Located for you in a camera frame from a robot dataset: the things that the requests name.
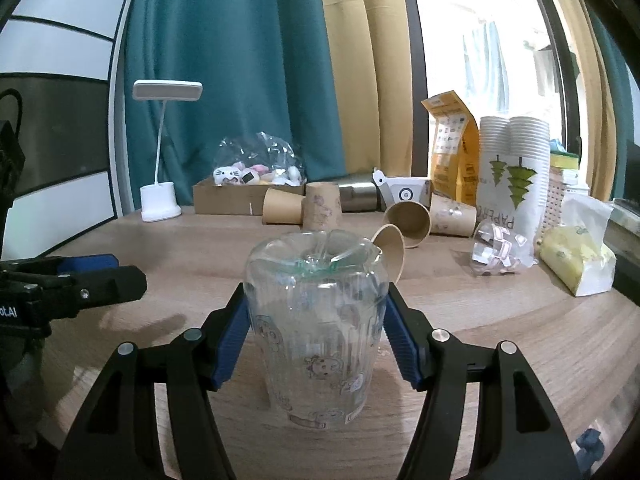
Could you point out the white perforated basket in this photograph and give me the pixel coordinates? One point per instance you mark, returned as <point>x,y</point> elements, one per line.
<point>557,195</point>

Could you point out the brown paper cup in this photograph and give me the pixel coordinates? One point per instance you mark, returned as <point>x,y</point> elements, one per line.
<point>454,215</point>
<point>282,206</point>
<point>407,222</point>
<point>392,250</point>
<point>322,207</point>

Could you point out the small dark blue object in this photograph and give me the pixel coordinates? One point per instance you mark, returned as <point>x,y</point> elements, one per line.
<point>590,447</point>

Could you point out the green yellow sponge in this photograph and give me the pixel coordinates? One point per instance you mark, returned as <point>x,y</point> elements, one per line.
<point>564,156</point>

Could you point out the yellow tissue pack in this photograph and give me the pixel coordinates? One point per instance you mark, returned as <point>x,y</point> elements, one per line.
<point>580,255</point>

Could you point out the clear bag of plush toys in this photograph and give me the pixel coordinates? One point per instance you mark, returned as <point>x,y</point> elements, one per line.
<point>260,162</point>

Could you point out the yellow curtain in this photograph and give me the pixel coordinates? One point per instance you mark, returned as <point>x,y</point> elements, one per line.
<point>367,60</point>

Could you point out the white desk lamp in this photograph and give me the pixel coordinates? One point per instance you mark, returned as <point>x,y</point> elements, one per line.
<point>160,200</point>

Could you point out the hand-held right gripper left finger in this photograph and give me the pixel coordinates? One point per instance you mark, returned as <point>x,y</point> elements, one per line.
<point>229,345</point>

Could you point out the clear printed plastic cup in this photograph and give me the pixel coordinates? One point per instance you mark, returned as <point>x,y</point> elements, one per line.
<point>315,330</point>

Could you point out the shallow cardboard box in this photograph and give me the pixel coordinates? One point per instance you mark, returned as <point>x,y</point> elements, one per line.
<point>225,201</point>

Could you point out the teal curtain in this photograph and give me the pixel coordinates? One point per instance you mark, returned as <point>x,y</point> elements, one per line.
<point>235,60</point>

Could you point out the white folded paper carton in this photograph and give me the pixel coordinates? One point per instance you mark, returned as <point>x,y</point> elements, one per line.
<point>402,189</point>

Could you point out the steel thermos bottle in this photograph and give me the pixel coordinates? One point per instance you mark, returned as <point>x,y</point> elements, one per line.
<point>357,196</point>

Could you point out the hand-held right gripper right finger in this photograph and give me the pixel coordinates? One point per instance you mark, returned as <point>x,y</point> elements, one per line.
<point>404,342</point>

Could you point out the orange paper bag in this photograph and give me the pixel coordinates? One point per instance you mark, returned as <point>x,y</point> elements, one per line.
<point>452,155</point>

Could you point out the sleeve of white paper cups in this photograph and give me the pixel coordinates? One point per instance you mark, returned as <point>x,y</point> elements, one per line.
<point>510,170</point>

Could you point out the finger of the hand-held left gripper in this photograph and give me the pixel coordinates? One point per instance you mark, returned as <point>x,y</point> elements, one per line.
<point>89,263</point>
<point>115,287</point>

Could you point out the crumpled clear plastic bag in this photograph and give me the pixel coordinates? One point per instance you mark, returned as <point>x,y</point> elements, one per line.
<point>497,252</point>

